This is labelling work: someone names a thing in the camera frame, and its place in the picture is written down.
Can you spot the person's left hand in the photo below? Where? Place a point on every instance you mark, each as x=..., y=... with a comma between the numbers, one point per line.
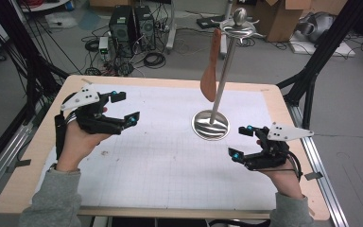
x=75, y=148

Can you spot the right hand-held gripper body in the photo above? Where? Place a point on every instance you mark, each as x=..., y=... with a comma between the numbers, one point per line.
x=271, y=157

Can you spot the white floor board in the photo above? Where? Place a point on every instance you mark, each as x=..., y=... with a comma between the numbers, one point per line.
x=334, y=49

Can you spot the black frame struts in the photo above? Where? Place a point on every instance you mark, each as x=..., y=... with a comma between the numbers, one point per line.
x=318, y=63

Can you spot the white grid mat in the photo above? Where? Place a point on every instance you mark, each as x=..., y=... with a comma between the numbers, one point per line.
x=164, y=164

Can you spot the person's right hand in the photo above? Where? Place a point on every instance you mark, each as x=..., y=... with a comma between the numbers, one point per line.
x=285, y=181

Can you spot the small grey power box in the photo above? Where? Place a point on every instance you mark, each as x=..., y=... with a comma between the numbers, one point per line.
x=103, y=47

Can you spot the metal stand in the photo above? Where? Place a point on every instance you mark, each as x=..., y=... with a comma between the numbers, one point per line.
x=209, y=127

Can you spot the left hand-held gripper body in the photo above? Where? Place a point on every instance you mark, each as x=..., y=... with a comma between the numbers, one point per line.
x=91, y=121

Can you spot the aluminium rail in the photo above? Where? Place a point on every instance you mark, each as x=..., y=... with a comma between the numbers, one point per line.
x=323, y=176
x=3, y=164

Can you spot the black frame post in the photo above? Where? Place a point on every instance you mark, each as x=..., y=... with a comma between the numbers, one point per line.
x=22, y=56

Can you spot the black computer tower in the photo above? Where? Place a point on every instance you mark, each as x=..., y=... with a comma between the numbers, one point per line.
x=122, y=30
x=145, y=26

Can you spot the grey rounded device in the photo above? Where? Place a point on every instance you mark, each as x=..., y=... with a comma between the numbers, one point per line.
x=316, y=26

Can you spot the open cardboard box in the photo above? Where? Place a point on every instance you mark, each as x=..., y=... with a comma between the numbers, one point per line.
x=110, y=3

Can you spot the round white platform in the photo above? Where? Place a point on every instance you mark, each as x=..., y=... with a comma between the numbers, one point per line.
x=41, y=3

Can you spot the wooden spatula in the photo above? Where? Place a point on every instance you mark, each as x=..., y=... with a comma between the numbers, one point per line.
x=209, y=82

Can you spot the large cardboard box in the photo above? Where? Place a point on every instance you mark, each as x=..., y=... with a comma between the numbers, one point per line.
x=280, y=19

